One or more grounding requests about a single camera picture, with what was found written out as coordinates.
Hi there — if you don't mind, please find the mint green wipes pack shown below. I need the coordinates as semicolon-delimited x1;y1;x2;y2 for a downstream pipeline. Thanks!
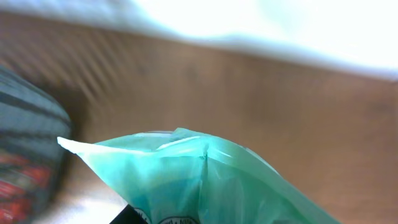
57;128;335;224

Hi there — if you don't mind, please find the San Remo spaghetti packet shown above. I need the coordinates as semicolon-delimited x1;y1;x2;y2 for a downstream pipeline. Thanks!
1;151;52;224

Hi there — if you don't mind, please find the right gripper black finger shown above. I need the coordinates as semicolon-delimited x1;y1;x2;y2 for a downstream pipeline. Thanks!
109;205;149;224

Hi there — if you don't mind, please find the grey plastic basket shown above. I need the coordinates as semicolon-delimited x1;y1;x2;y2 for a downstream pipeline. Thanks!
0;63;74;224

